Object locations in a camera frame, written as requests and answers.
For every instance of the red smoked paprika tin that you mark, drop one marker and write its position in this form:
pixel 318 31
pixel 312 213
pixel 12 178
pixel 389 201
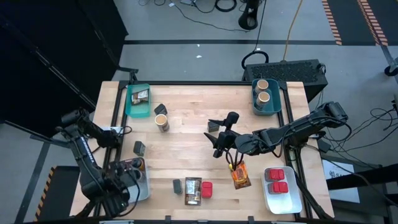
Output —
pixel 276 174
pixel 278 187
pixel 206 189

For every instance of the black stand base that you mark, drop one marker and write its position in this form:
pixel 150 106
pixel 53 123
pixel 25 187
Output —
pixel 248 15

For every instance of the black mat yellow-black edge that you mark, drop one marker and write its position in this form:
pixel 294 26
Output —
pixel 56 196

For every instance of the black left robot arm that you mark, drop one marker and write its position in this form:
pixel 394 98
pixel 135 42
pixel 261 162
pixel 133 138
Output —
pixel 85 149

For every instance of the brown spice pouch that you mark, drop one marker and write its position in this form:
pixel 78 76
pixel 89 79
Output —
pixel 192 191
pixel 140 96

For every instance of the white plastic bin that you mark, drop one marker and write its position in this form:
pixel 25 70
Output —
pixel 144 189
pixel 283 202

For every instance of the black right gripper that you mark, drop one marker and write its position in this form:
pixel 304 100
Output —
pixel 224 140

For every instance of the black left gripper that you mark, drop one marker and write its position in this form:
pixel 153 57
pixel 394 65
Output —
pixel 116 175

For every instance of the dark green pepper tin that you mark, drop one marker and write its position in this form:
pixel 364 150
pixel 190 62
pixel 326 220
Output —
pixel 160 109
pixel 177 186
pixel 139 148
pixel 211 128

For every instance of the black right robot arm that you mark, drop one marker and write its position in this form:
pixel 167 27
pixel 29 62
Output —
pixel 295 130

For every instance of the black mat striped edge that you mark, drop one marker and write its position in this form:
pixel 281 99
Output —
pixel 345 18
pixel 382 18

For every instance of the black caster wheel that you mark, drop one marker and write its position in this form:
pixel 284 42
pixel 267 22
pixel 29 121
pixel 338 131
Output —
pixel 391 69

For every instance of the black perforated computer case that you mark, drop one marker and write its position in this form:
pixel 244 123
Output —
pixel 284 74

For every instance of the teal plastic bin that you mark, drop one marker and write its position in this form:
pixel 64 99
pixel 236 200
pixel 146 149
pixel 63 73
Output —
pixel 136 110

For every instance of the black curtain partition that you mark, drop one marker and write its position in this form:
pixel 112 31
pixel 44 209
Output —
pixel 46 62

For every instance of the blue-grey plastic bin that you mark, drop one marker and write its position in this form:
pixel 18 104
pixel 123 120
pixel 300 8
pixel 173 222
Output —
pixel 273 107

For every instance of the white printed sheet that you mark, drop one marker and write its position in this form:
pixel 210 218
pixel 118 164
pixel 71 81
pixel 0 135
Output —
pixel 339 174

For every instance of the tan-lidded spice jar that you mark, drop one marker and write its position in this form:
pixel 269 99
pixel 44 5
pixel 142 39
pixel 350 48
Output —
pixel 161 122
pixel 262 85
pixel 263 99

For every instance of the black aluminium table frame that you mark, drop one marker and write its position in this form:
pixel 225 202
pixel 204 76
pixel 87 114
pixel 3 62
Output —
pixel 186 83

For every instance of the orange spice pouch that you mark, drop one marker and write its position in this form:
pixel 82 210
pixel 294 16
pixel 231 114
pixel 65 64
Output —
pixel 241 180

